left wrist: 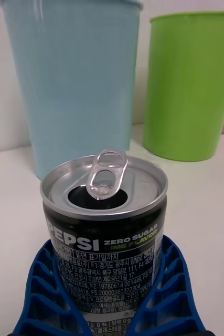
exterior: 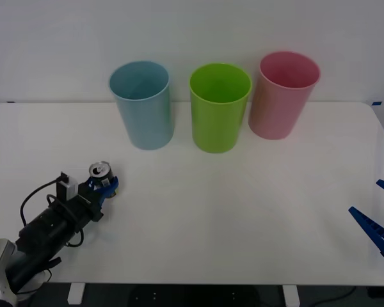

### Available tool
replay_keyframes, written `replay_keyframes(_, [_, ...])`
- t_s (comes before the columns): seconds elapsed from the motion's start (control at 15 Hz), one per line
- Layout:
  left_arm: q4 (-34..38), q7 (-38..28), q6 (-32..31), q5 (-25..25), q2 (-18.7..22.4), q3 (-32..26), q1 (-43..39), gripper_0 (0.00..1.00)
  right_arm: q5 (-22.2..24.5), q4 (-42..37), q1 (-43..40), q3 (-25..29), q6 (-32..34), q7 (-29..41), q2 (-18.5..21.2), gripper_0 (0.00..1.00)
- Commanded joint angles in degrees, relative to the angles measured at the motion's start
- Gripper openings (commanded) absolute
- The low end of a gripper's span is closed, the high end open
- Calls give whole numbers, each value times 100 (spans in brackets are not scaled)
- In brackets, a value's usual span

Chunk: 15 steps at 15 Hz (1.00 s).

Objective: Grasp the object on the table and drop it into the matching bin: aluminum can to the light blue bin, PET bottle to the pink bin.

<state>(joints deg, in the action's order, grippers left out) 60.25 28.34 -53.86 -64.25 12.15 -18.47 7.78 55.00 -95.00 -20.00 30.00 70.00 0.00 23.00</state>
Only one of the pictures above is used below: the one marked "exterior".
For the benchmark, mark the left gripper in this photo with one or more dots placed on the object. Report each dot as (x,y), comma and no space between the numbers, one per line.
(87,204)

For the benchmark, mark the dark drink can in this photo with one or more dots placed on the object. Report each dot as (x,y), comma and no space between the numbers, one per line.
(100,170)

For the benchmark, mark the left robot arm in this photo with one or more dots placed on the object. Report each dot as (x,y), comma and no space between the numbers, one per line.
(41,233)

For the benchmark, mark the pale blue plastic bin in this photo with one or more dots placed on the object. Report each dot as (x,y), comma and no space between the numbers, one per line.
(144,108)

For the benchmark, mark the white table leg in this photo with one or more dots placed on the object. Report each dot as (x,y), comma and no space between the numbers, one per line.
(75,294)
(291,295)

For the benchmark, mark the green plastic bin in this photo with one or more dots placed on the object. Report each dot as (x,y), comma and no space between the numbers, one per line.
(217,121)

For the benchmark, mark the pink plastic bin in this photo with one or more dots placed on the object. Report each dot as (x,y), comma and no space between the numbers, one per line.
(278,105)

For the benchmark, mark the left arm wrist camera box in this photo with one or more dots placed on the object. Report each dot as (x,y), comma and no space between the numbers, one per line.
(69,187)

